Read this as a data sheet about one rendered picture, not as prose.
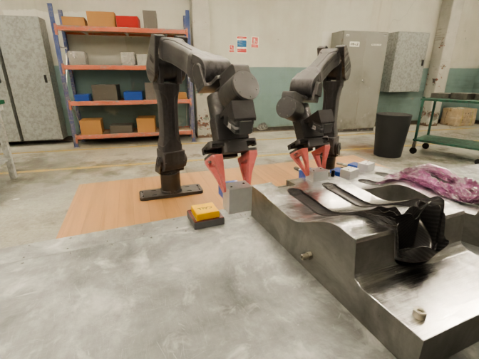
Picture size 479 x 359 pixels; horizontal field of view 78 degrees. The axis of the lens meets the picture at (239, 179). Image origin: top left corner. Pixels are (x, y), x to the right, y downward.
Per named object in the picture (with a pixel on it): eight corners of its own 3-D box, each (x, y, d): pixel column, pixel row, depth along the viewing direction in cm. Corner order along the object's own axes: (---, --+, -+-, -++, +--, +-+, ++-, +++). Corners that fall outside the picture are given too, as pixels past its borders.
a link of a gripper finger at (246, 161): (264, 185, 59) (256, 139, 60) (231, 190, 56) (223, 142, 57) (251, 189, 65) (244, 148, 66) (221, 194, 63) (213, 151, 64)
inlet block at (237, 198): (209, 189, 70) (208, 168, 68) (229, 186, 72) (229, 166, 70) (229, 214, 59) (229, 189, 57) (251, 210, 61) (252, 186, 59)
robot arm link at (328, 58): (314, 82, 79) (351, 38, 96) (284, 81, 84) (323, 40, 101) (318, 121, 87) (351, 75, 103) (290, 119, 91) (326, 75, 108)
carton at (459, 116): (438, 123, 736) (441, 107, 723) (457, 122, 751) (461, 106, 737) (454, 126, 696) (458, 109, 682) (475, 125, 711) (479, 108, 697)
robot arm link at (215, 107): (246, 116, 60) (240, 84, 61) (222, 115, 57) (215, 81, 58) (229, 127, 66) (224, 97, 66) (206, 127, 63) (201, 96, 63)
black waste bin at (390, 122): (363, 152, 468) (369, 112, 447) (388, 150, 480) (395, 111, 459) (384, 160, 425) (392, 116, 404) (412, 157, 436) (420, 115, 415)
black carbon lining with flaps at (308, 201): (282, 196, 76) (284, 162, 73) (332, 188, 82) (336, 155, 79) (397, 277, 46) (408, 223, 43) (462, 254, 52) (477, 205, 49)
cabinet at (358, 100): (322, 129, 658) (331, 33, 592) (361, 127, 681) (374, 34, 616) (333, 133, 615) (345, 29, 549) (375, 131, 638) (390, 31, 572)
